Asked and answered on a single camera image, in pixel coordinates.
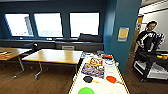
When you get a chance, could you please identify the bright green bowl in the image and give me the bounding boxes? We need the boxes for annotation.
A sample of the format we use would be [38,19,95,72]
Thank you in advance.
[77,86,96,94]

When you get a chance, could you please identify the dark grey sofa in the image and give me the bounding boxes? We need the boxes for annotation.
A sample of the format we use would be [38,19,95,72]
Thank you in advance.
[0,33,105,53]

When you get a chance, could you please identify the light grey rectangular panel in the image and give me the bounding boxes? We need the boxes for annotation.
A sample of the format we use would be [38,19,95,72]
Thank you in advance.
[61,45,76,51]

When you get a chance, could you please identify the grey clutter pile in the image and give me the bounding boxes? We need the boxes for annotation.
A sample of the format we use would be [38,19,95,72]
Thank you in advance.
[94,49,106,57]

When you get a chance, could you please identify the red yellow game box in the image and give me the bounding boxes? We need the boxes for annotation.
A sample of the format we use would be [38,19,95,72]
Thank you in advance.
[88,57,104,67]

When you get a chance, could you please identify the bright window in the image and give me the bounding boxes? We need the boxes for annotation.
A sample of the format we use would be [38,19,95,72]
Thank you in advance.
[69,12,100,38]
[4,13,34,38]
[33,12,64,38]

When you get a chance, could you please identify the colourful snack box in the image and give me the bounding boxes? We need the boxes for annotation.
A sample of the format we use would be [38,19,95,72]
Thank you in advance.
[80,63,106,79]

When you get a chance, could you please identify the white blue-rimmed bowl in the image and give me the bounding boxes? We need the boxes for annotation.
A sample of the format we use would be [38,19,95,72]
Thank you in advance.
[104,59,116,67]

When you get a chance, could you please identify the black ping pong paddle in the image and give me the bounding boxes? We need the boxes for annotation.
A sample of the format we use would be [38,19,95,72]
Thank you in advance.
[82,75,100,84]

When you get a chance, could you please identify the long wooden table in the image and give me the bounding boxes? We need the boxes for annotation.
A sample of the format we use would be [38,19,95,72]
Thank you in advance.
[21,48,84,80]

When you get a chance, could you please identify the red ping pong paddle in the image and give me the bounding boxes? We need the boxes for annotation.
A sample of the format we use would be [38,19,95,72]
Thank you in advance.
[105,75,123,84]

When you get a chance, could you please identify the black chair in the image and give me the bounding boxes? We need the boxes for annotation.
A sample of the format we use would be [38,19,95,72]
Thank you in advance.
[23,42,39,53]

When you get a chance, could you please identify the brown wooden door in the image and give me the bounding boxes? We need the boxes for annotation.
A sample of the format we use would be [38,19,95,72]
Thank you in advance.
[132,14,145,53]

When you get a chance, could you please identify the person in black shirt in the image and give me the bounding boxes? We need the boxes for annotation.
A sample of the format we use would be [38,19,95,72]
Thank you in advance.
[135,19,164,56]

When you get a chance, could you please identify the black wheeled cart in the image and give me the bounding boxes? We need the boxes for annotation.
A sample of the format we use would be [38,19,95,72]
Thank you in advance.
[132,41,168,83]

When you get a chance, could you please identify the light wooden table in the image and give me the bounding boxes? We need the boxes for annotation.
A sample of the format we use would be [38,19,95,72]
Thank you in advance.
[0,47,33,79]

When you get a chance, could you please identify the orange yellow toy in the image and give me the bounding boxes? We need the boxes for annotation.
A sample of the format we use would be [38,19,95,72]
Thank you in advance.
[155,53,168,61]

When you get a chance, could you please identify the red yellow small items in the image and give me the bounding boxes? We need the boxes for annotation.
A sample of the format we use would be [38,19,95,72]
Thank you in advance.
[0,50,13,60]

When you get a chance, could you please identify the yellow wall sign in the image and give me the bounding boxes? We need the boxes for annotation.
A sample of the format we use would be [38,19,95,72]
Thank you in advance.
[117,27,130,43]

